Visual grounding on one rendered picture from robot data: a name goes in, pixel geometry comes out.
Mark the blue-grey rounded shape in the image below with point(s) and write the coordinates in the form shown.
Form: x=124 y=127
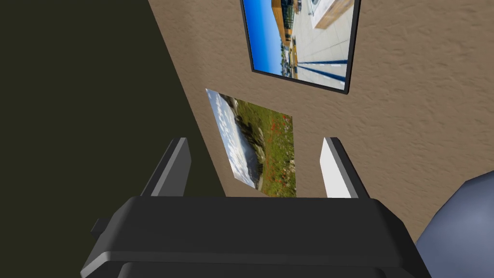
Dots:
x=459 y=227

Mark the frameless meadow landscape picture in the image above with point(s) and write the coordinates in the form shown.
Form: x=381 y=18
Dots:
x=258 y=146

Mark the black framed city picture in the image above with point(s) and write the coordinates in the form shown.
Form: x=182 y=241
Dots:
x=301 y=38

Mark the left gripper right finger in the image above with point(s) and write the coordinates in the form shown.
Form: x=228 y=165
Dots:
x=339 y=172

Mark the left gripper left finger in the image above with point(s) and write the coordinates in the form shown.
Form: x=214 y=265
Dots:
x=171 y=170

